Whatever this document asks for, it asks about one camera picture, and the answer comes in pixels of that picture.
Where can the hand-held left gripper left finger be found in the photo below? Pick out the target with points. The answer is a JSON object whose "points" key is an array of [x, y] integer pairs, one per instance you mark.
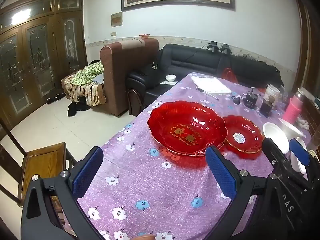
{"points": [[87, 173]]}

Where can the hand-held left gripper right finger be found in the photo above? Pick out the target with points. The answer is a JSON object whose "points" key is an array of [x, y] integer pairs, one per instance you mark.
{"points": [[221, 175]]}

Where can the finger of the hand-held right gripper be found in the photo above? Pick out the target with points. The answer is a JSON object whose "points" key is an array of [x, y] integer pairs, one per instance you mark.
{"points": [[298, 151], [275, 155]]}

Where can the small red plastic plate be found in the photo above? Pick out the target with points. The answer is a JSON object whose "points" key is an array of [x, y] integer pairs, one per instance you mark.
{"points": [[232, 127]]}

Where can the large red plastic plate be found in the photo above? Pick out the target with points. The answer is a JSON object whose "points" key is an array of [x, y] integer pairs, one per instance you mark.
{"points": [[175, 120]]}

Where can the pair of white gloves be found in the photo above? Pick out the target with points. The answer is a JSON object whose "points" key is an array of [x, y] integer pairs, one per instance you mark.
{"points": [[303, 125]]}

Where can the pink knit-sleeved bottle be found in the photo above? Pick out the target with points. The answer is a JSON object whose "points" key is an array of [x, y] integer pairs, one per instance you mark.
{"points": [[292, 110]]}

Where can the wooden chair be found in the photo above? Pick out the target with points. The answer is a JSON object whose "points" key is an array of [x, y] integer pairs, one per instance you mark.
{"points": [[42, 160]]}

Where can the dark jar with cork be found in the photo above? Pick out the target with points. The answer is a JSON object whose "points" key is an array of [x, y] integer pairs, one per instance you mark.
{"points": [[266, 108]]}

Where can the black round device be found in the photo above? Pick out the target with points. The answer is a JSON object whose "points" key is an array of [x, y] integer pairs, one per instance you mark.
{"points": [[251, 101]]}

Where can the white plastic cup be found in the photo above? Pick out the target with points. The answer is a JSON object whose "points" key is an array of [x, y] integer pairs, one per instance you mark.
{"points": [[271, 93]]}

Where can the purple floral tablecloth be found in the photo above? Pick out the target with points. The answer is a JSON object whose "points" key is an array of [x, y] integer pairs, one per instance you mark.
{"points": [[150, 192]]}

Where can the small black adapter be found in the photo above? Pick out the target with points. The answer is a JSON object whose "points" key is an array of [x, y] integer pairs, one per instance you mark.
{"points": [[237, 101]]}

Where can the black clothes pile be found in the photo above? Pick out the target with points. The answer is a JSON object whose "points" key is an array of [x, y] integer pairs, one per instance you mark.
{"points": [[75, 108]]}

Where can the brown patterned blanket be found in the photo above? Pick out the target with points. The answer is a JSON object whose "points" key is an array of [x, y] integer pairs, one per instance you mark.
{"points": [[82, 92]]}

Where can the dark shoes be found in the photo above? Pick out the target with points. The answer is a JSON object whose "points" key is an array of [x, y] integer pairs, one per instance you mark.
{"points": [[53, 98]]}

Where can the silver pen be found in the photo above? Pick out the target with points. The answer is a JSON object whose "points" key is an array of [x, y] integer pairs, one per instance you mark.
{"points": [[207, 93]]}

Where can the white notebook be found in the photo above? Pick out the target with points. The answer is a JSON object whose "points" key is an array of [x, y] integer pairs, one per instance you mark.
{"points": [[210, 83]]}

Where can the red bag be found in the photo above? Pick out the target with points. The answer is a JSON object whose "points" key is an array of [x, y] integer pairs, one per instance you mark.
{"points": [[227, 75]]}

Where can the green patterned quilt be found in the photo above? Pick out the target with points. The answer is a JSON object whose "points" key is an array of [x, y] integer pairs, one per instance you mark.
{"points": [[91, 70]]}

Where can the brown armchair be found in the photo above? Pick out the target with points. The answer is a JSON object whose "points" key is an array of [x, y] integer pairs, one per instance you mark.
{"points": [[125, 75]]}

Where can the small white bowl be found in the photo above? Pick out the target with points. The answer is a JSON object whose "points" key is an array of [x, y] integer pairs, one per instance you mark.
{"points": [[170, 78]]}

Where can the black leather sofa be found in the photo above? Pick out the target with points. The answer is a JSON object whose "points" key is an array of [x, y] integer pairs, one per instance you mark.
{"points": [[190, 60]]}

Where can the small red basket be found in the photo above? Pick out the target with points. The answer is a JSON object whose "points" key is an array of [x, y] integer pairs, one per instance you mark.
{"points": [[144, 36]]}

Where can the wooden door frame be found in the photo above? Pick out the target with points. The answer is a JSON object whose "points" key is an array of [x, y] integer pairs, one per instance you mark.
{"points": [[306, 42]]}

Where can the small wall calendar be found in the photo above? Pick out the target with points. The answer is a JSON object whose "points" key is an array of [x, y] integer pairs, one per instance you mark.
{"points": [[117, 19]]}

